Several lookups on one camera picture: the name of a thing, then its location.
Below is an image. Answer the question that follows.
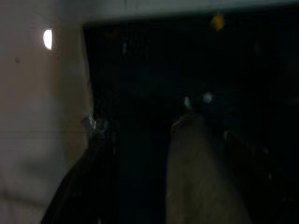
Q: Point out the small yellow object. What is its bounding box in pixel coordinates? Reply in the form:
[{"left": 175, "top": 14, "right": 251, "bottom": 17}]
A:
[{"left": 209, "top": 14, "right": 225, "bottom": 31}]

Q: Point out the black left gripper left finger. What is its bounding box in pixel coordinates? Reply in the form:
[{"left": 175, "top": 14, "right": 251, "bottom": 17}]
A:
[{"left": 41, "top": 114, "right": 120, "bottom": 224}]

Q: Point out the large black cabinet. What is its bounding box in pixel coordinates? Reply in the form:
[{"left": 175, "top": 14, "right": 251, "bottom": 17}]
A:
[{"left": 82, "top": 9, "right": 299, "bottom": 224}]

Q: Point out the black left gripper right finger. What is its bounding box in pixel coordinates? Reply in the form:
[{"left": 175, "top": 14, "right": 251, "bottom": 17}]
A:
[{"left": 165, "top": 92, "right": 299, "bottom": 224}]

